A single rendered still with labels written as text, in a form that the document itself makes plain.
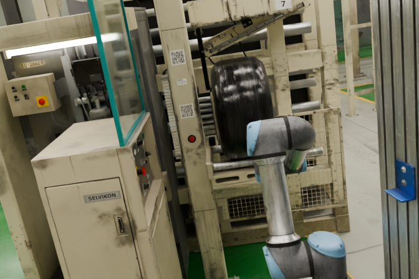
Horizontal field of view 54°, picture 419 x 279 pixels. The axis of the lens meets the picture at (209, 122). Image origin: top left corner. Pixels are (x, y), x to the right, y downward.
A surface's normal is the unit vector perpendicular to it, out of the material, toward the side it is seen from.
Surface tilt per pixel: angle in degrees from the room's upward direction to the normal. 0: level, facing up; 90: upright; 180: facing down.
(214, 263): 90
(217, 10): 90
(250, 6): 90
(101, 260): 90
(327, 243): 8
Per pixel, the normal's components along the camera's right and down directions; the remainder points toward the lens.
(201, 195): 0.00, 0.26
